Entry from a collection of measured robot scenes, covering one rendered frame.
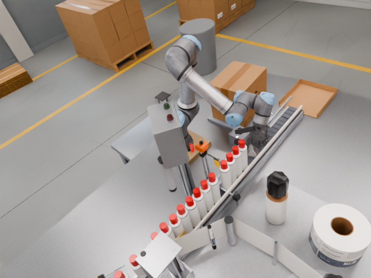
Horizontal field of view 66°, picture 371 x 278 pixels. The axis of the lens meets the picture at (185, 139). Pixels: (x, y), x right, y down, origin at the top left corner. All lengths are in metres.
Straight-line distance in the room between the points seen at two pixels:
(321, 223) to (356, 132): 0.80
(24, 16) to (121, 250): 5.43
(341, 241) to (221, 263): 0.48
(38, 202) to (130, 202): 1.70
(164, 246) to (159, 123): 0.44
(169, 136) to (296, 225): 0.73
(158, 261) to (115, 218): 0.60
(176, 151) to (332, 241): 0.66
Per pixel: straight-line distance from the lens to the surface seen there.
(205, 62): 3.89
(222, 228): 1.27
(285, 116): 1.88
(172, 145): 1.02
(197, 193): 1.26
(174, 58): 1.37
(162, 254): 1.09
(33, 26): 6.48
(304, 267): 1.17
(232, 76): 1.82
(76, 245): 1.64
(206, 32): 3.72
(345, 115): 2.02
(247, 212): 1.43
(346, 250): 1.24
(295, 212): 1.44
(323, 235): 1.24
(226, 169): 1.37
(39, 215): 3.11
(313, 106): 2.04
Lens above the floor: 2.11
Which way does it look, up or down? 43 degrees down
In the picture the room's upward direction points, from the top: 14 degrees counter-clockwise
